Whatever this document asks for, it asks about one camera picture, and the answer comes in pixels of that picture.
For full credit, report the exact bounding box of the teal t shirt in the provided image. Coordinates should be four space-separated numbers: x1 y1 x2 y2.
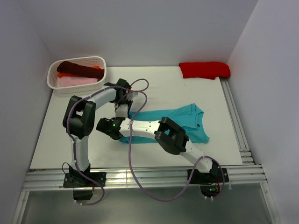
118 103 210 145

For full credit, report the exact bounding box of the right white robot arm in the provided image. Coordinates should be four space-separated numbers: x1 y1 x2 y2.
96 117 219 182

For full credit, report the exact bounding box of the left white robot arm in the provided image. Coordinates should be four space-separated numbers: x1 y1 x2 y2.
63 79 133 186

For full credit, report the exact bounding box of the white plastic basket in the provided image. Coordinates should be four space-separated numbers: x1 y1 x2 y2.
47 56 107 94

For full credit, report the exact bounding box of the pink rolled shirt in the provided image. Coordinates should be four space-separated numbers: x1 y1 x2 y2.
58 77 98 87

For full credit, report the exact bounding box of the dark red rolled shirt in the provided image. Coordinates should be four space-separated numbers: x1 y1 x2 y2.
57 61 105 80

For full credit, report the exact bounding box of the orange rolled shirt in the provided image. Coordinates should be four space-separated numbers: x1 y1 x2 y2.
57 66 102 78

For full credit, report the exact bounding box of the red folded t shirt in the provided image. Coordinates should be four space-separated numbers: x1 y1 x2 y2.
179 62 231 80

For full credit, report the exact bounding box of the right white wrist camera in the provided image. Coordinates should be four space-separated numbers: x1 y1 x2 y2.
115 105 128 118

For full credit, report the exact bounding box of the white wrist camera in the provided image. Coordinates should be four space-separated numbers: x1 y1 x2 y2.
127 91 138 99
115 105 128 118

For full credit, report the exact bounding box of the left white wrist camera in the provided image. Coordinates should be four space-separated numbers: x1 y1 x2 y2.
127 91 138 99

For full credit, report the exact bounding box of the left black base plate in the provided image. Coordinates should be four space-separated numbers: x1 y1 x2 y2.
63 170 106 201

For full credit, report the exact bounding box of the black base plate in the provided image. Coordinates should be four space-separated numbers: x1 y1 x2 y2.
187 168 229 200
63 170 106 201

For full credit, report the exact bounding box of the aluminium front rail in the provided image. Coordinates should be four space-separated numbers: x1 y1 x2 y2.
12 164 281 224

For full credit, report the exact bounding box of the aluminium rail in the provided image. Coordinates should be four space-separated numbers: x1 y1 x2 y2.
220 78 255 165
12 164 281 224

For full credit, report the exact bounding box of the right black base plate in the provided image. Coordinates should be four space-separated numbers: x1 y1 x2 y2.
187 168 229 200

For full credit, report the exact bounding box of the aluminium right side rail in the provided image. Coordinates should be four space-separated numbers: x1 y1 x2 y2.
220 78 255 165

